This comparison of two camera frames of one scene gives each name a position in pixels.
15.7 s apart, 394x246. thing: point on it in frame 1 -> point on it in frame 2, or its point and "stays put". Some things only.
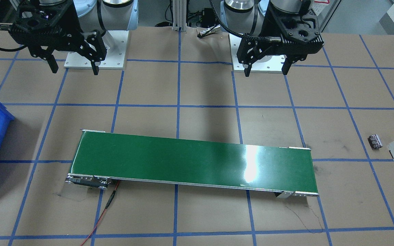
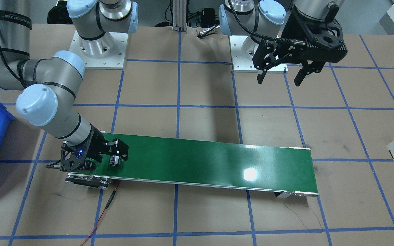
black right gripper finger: x=52 y=62 -> x=98 y=158
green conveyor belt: x=101 y=156 stays put
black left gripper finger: x=247 y=71 -> x=260 y=77
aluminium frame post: x=179 y=15 stays put
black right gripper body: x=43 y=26 -> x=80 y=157
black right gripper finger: x=95 y=68 -> x=118 y=148
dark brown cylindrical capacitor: x=375 y=142 -> x=115 y=160
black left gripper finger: x=287 y=65 -> x=314 y=67
